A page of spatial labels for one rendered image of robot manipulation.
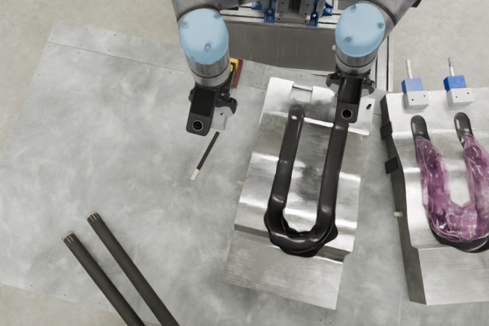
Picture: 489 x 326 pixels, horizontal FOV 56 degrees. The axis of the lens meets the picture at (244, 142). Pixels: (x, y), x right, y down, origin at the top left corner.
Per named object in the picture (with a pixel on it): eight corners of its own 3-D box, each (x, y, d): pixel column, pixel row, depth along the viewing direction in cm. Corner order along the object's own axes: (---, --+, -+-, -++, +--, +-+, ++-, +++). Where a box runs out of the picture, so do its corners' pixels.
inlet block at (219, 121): (217, 76, 113) (216, 67, 108) (237, 81, 112) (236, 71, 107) (204, 126, 109) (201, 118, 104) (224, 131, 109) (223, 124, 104)
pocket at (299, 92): (291, 86, 117) (292, 81, 114) (312, 91, 117) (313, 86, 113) (287, 103, 116) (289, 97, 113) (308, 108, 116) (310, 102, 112)
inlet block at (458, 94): (435, 62, 121) (444, 53, 116) (454, 61, 121) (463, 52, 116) (444, 110, 118) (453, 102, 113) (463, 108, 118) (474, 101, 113)
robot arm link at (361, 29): (399, 14, 72) (365, 57, 72) (390, 40, 83) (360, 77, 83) (358, -13, 74) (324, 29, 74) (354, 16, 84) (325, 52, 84)
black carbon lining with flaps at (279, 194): (288, 107, 114) (292, 93, 105) (353, 121, 113) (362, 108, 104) (256, 247, 105) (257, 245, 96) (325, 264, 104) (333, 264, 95)
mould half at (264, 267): (268, 89, 123) (271, 68, 110) (366, 110, 121) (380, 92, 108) (223, 280, 110) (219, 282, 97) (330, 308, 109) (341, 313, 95)
